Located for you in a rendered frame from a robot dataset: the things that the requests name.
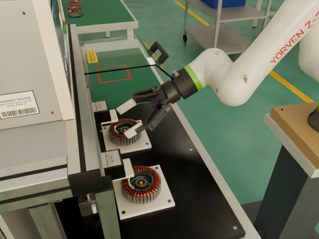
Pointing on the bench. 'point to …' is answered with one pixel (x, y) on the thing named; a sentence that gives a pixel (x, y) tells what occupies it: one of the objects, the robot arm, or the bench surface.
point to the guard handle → (160, 51)
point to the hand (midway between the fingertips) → (124, 121)
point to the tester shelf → (51, 151)
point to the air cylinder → (85, 207)
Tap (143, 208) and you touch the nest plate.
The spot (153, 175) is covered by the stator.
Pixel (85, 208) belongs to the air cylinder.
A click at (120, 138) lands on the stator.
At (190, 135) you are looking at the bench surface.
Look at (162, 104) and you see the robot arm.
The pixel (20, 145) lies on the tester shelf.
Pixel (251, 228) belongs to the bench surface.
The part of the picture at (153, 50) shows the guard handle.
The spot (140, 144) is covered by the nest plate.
